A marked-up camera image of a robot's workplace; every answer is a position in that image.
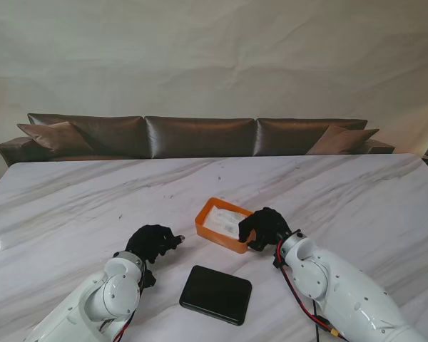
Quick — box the orange plastic tissue box cover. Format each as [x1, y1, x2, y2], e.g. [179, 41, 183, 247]
[194, 197, 255, 254]

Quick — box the black tissue box base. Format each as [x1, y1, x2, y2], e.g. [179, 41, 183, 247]
[178, 264, 253, 326]

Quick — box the red black right arm cable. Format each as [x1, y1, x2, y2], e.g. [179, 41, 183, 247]
[272, 240, 347, 342]

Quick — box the red black left arm cable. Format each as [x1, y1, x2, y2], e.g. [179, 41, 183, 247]
[112, 266, 146, 342]

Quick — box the red black arm cable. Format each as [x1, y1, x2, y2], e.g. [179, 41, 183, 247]
[112, 266, 146, 342]
[272, 240, 347, 342]

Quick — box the brown leather sofa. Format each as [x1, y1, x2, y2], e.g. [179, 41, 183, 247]
[0, 113, 396, 168]

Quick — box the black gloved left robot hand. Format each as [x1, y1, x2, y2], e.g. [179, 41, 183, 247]
[125, 224, 186, 265]

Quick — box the brown throw pillow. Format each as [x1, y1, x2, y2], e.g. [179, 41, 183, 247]
[16, 121, 93, 154]
[306, 125, 380, 155]

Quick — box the white green tissue pack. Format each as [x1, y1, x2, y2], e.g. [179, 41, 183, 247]
[203, 204, 251, 240]

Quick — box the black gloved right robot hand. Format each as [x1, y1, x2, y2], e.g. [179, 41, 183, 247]
[237, 207, 292, 252]

